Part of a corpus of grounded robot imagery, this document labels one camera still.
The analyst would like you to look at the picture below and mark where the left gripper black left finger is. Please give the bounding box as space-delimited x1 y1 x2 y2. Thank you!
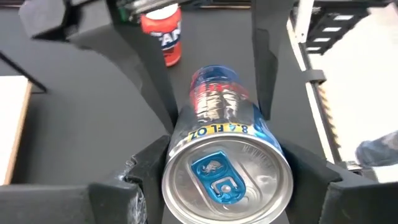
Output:
18 0 180 224

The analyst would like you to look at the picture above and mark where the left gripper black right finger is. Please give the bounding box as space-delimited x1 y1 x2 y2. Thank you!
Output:
251 0 343 224

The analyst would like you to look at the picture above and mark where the red Fanta strawberry can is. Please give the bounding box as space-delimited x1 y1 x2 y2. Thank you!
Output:
140 3 183 68

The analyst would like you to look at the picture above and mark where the blue silver Red Bull can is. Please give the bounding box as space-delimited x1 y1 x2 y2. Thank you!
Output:
161 64 294 224

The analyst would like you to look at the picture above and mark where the person's shoe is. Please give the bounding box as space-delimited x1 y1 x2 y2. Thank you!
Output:
355 130 398 168

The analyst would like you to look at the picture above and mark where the wooden shelf with black frame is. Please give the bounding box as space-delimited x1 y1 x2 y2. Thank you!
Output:
0 51 48 187

